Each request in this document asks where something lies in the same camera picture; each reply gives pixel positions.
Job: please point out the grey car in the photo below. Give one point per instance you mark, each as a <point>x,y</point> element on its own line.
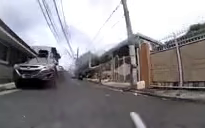
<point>36,68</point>

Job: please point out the beige fence wall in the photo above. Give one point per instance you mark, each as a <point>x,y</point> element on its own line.
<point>180,61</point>

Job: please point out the concrete sidewalk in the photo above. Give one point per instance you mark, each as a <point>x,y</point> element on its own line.
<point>176,93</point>

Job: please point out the grey asphalt road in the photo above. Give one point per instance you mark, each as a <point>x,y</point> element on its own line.
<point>90,106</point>

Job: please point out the utility pole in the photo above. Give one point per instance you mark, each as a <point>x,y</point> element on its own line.
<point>130,43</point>

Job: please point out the grey low building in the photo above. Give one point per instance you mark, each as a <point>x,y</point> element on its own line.
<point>5,56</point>

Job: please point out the house with gate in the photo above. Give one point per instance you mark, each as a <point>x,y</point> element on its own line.
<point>120,61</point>

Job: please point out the robot's own part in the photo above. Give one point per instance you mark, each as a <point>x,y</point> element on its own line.
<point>137,120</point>

